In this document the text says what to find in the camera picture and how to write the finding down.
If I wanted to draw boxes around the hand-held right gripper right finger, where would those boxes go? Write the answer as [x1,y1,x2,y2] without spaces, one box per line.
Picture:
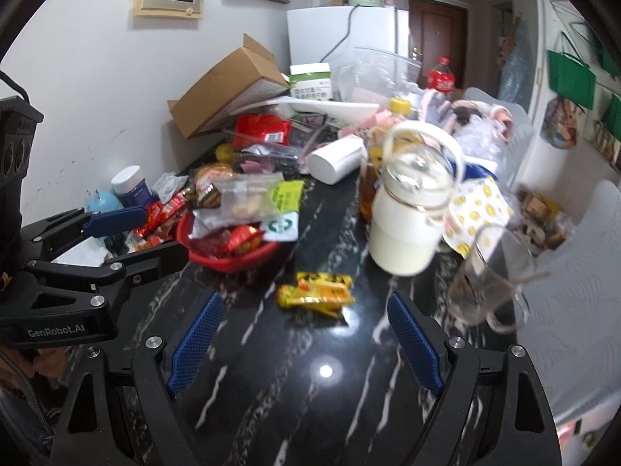
[387,290,564,466]

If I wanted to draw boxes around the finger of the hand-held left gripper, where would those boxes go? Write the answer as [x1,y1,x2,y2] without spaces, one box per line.
[26,242,189,306]
[19,206,149,253]

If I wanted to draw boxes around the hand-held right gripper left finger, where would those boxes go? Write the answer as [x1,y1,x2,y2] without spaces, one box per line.
[49,290,224,466]

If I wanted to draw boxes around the large red snack packet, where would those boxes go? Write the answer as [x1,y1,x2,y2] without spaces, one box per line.
[194,233,234,258]

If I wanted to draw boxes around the red plastic basket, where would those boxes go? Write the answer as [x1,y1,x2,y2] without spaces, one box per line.
[176,209,282,273]

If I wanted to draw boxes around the brown peanut snack packet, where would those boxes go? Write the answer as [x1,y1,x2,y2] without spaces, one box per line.
[187,164,234,209]

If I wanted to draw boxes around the small red gold candy packet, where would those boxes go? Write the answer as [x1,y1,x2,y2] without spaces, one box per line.
[226,226,265,256]

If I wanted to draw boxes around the yellow wafer packet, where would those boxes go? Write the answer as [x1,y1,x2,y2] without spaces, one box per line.
[297,272,354,288]
[278,285,356,316]

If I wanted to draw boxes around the clear zip bag with food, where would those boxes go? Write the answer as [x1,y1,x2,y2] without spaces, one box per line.
[194,172,284,234]

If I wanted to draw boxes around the green white label packet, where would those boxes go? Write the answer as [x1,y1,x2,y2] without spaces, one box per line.
[262,179,304,243]

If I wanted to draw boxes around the person's left hand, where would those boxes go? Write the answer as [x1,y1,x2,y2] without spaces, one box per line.
[29,346,69,379]

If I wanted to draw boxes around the white jar blue label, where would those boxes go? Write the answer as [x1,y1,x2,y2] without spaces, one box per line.
[111,165,158,209]

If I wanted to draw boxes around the white tissue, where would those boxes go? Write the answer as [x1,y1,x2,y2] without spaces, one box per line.
[51,240,110,268]

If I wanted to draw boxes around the long red snack packet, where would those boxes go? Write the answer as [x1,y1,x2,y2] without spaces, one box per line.
[146,194,187,234]

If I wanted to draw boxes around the crumpled white wrapper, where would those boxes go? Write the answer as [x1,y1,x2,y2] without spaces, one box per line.
[151,171,190,205]

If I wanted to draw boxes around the glass mug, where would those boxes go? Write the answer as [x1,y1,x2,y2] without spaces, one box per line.
[447,226,551,333]

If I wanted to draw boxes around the yellow smiley cloth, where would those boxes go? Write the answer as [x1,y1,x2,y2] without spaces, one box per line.
[444,175,514,258]

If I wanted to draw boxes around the fruit tea bottle yellow cap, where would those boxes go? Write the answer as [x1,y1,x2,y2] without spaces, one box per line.
[359,98,413,224]

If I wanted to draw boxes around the red snack bag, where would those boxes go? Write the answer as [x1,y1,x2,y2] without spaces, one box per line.
[232,114,293,150]

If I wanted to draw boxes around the cardboard box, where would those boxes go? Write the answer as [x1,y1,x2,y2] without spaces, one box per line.
[167,34,292,141]

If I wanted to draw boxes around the white cylindrical container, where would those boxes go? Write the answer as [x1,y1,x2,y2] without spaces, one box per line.
[307,135,367,185]

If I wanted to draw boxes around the clear plastic box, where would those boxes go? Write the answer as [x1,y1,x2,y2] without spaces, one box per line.
[223,114,331,161]

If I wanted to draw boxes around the pink paper cup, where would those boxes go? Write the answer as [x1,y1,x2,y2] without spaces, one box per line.
[340,109,394,139]

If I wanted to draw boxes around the white green medicine box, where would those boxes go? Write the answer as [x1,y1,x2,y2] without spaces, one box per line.
[290,63,335,103]

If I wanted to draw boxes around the white plastic tray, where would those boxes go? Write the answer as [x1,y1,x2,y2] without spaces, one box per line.
[262,97,379,129]

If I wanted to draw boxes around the patterned tote bag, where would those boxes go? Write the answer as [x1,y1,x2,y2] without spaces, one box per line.
[541,97,583,149]

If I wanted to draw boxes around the cola bottle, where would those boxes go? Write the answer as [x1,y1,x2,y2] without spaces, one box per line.
[428,57,457,95]

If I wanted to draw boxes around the white mini fridge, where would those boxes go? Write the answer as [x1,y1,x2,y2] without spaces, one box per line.
[286,4,411,78]

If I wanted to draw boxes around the blue plastic bag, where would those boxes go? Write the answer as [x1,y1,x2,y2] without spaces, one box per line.
[500,19,534,103]

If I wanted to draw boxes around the green tote bag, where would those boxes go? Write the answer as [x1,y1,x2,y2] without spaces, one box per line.
[602,92,621,141]
[594,34,621,78]
[548,31,597,110]

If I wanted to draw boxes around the brown wooden door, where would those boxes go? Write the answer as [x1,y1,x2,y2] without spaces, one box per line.
[408,0,469,90]

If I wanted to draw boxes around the cream white jug with handle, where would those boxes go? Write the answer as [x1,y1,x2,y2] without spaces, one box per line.
[369,121,464,275]

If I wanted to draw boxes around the black power cable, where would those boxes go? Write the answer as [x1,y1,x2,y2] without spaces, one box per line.
[323,6,360,66]

